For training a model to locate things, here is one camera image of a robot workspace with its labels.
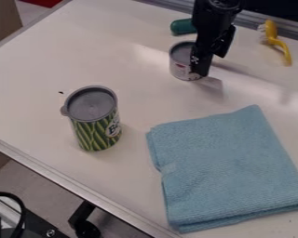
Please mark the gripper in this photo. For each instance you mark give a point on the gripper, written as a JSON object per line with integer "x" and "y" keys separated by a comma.
{"x": 211, "y": 29}

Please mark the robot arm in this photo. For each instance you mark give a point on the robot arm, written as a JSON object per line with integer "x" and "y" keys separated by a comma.
{"x": 215, "y": 7}

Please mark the silver can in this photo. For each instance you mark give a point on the silver can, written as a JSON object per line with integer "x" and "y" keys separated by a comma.
{"x": 181, "y": 63}

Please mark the green striped can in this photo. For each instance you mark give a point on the green striped can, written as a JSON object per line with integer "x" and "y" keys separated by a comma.
{"x": 94, "y": 117}

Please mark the green toy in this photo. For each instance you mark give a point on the green toy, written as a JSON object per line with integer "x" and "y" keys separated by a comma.
{"x": 182, "y": 26}

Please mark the yellow brush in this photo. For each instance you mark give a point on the yellow brush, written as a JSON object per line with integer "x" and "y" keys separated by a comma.
{"x": 276, "y": 42}

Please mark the blue cloth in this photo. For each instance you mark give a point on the blue cloth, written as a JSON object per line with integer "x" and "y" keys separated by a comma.
{"x": 230, "y": 170}

